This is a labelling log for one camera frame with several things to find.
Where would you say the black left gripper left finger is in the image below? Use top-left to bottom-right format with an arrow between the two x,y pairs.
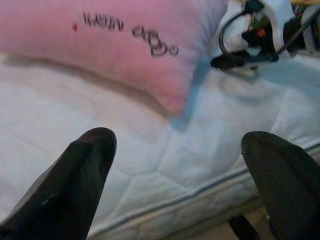
0,127 -> 117,240

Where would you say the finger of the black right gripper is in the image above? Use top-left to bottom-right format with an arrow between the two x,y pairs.
211,53 -> 252,70

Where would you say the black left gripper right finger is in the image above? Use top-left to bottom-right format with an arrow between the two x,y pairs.
241,131 -> 320,240

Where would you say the pink pillow with black lettering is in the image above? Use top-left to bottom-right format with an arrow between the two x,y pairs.
0,0 -> 229,119

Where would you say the white quilted mattress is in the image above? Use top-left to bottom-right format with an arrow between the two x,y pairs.
0,51 -> 320,240

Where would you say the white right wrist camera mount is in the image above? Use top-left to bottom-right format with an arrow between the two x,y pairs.
219,0 -> 297,57

